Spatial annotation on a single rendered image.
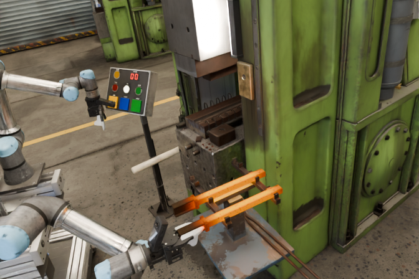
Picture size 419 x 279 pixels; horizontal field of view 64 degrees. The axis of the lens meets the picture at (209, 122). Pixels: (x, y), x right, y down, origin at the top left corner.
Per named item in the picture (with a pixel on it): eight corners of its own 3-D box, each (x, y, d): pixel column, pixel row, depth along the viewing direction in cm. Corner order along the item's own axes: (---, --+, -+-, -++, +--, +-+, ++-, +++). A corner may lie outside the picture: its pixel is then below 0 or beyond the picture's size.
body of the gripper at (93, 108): (91, 113, 207) (85, 94, 201) (105, 110, 208) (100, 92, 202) (90, 118, 200) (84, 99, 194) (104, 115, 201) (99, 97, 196)
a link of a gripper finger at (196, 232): (205, 236, 118) (180, 246, 115) (202, 223, 115) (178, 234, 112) (208, 242, 115) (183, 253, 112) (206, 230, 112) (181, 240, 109)
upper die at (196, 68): (197, 78, 167) (194, 59, 162) (176, 69, 182) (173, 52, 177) (260, 55, 186) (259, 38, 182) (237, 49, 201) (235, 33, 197)
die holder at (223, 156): (221, 219, 191) (212, 154, 170) (185, 187, 219) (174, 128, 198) (290, 177, 217) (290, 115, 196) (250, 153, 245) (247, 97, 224)
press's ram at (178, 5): (211, 65, 152) (199, -32, 133) (169, 50, 181) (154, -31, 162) (277, 42, 172) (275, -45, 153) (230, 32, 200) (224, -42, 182)
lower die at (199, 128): (205, 139, 183) (203, 125, 179) (186, 126, 198) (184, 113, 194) (262, 113, 203) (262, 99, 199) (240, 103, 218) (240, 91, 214)
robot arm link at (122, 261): (98, 278, 109) (91, 260, 105) (131, 263, 113) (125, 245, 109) (103, 297, 103) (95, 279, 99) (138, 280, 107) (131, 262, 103)
